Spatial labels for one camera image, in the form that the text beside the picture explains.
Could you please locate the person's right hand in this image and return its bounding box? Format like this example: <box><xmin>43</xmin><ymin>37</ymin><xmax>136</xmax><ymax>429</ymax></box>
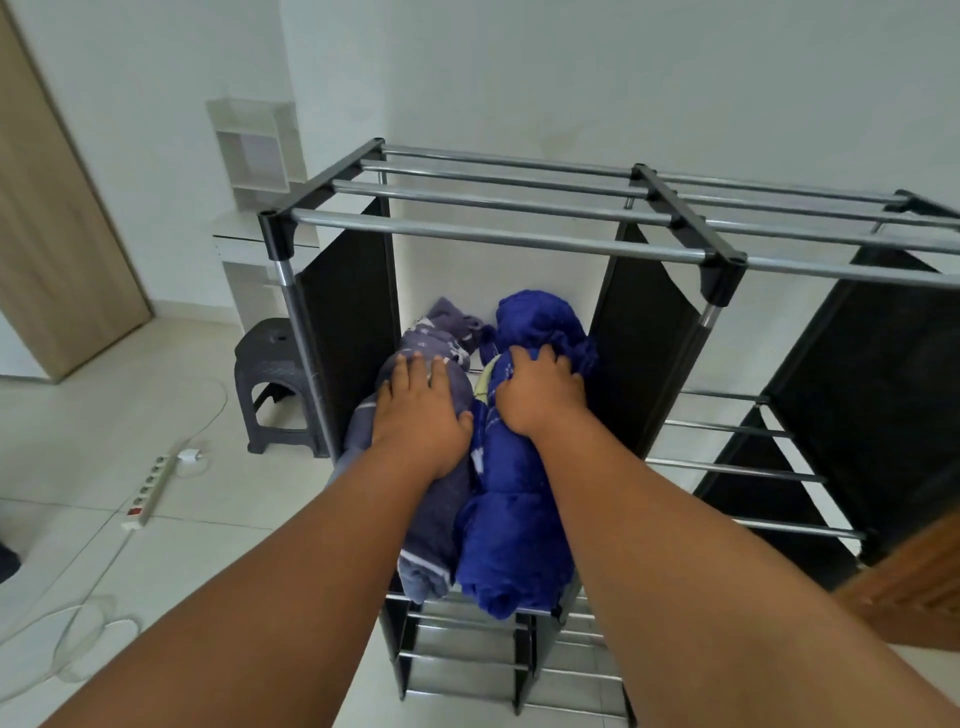
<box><xmin>495</xmin><ymin>344</ymin><xmax>591</xmax><ymax>442</ymax></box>

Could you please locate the person's left hand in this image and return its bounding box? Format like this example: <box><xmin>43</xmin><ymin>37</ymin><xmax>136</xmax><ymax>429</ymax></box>
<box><xmin>371</xmin><ymin>353</ymin><xmax>476</xmax><ymax>482</ymax></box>

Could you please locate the grey-purple patterned cloth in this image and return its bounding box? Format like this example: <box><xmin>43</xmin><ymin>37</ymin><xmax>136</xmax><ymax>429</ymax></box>
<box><xmin>327</xmin><ymin>297</ymin><xmax>496</xmax><ymax>603</ymax></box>

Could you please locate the blue cloth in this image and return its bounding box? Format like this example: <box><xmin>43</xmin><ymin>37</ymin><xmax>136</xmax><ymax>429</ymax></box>
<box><xmin>454</xmin><ymin>289</ymin><xmax>600</xmax><ymax>621</ymax></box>

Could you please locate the person's left forearm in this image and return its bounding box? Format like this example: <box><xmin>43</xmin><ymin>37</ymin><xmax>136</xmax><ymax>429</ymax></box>
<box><xmin>41</xmin><ymin>450</ymin><xmax>475</xmax><ymax>728</ymax></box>

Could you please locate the person's right forearm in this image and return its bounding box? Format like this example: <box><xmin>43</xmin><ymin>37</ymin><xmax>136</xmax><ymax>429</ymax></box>
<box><xmin>523</xmin><ymin>408</ymin><xmax>960</xmax><ymax>728</ymax></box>

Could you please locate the black fabric rack panel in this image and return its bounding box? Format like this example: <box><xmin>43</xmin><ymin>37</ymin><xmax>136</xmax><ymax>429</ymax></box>
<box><xmin>586</xmin><ymin>222</ymin><xmax>712</xmax><ymax>460</ymax></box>
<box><xmin>693</xmin><ymin>247</ymin><xmax>960</xmax><ymax>594</ymax></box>
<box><xmin>294</xmin><ymin>196</ymin><xmax>402</xmax><ymax>460</ymax></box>

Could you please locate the dark grey plastic stool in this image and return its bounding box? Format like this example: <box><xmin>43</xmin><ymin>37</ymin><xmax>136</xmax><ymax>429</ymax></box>
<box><xmin>234</xmin><ymin>317</ymin><xmax>331</xmax><ymax>459</ymax></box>

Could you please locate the metal tube wardrobe rack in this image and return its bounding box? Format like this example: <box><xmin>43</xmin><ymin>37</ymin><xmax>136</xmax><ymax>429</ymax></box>
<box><xmin>258</xmin><ymin>137</ymin><xmax>960</xmax><ymax>728</ymax></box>

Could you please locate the white desk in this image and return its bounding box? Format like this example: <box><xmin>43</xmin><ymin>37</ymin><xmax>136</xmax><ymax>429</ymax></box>
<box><xmin>211</xmin><ymin>208</ymin><xmax>325</xmax><ymax>336</ymax></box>

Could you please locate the white power strip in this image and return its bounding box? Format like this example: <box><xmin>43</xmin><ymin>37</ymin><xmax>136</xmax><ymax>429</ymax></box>
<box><xmin>120</xmin><ymin>453</ymin><xmax>181</xmax><ymax>533</ymax></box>

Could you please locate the white shelf organiser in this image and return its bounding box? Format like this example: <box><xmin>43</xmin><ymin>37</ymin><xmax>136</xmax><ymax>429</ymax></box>
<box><xmin>205</xmin><ymin>96</ymin><xmax>309</xmax><ymax>213</ymax></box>

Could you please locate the wooden door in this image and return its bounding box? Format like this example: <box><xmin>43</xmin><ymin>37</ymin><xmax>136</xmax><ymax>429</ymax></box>
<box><xmin>0</xmin><ymin>0</ymin><xmax>154</xmax><ymax>384</ymax></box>

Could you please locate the brown wooden furniture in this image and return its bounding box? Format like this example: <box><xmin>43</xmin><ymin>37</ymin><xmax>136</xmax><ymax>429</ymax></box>
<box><xmin>831</xmin><ymin>508</ymin><xmax>960</xmax><ymax>654</ymax></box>

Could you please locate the white cable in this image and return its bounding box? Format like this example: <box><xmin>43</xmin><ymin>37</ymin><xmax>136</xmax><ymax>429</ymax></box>
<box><xmin>0</xmin><ymin>375</ymin><xmax>229</xmax><ymax>685</ymax></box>

